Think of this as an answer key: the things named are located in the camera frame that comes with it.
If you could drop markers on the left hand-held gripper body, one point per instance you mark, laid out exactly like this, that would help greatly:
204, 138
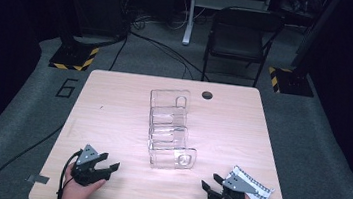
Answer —
87, 156

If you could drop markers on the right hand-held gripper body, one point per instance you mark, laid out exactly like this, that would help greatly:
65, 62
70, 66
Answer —
236, 185

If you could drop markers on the white black patterned cloth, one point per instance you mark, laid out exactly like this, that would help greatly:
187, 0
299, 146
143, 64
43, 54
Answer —
261, 189

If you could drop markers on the clear acrylic organizer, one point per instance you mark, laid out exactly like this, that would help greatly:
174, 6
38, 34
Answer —
168, 135

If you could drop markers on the person's left hand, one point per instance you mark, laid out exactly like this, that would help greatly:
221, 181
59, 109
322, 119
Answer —
76, 195

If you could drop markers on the grey tape strip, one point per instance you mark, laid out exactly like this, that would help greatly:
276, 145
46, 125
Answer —
38, 179

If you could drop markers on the black stand yellow striped base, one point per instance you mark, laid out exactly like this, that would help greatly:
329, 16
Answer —
292, 82
73, 57

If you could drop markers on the black folding chair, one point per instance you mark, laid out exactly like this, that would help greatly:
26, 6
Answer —
236, 41

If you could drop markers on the black equipment cabinet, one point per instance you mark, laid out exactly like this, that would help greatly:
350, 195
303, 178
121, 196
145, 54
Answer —
101, 3

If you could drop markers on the white metal desk frame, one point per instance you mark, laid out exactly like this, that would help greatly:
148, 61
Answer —
188, 30

